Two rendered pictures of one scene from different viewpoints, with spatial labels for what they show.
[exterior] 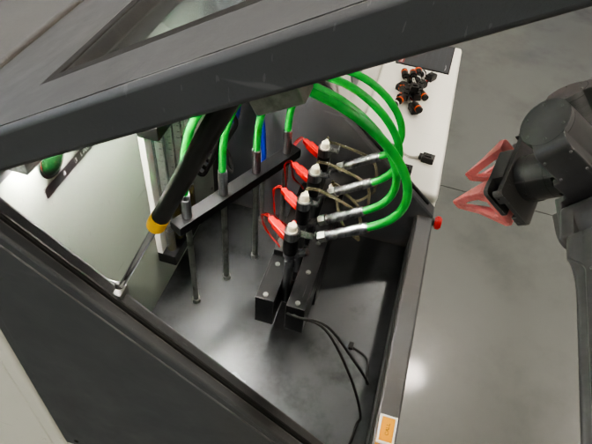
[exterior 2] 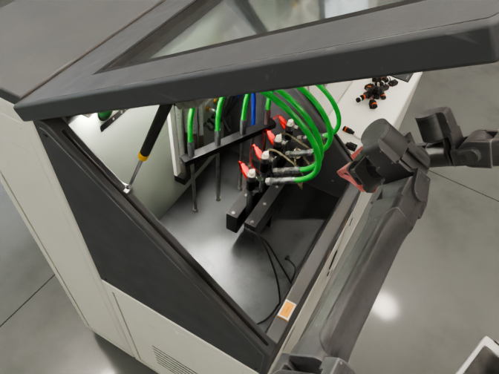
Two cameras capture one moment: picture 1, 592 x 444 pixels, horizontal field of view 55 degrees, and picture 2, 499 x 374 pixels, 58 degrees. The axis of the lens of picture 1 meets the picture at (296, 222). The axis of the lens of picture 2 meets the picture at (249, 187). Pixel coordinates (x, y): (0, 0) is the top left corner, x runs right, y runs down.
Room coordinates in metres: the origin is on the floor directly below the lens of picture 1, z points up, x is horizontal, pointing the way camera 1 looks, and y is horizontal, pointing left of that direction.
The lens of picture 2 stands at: (-0.12, -0.19, 2.05)
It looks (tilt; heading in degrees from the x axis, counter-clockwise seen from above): 50 degrees down; 14
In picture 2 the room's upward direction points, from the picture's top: 4 degrees clockwise
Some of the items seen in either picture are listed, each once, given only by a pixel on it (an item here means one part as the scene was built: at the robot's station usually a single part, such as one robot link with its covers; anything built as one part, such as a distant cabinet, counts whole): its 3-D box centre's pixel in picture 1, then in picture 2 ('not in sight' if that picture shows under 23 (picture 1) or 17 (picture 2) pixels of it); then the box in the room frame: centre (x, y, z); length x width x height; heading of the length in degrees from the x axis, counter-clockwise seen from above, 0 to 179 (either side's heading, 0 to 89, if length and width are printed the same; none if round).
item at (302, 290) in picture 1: (300, 262); (266, 197); (0.78, -0.02, 0.91); 0.34 x 0.10 x 0.15; 168
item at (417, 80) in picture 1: (415, 86); (378, 88); (1.36, -0.29, 1.01); 0.23 x 0.11 x 0.06; 168
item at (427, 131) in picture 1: (410, 106); (372, 102); (1.32, -0.29, 0.97); 0.70 x 0.22 x 0.03; 168
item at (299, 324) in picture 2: not in sight; (300, 323); (0.61, -0.24, 0.45); 0.65 x 0.02 x 0.68; 168
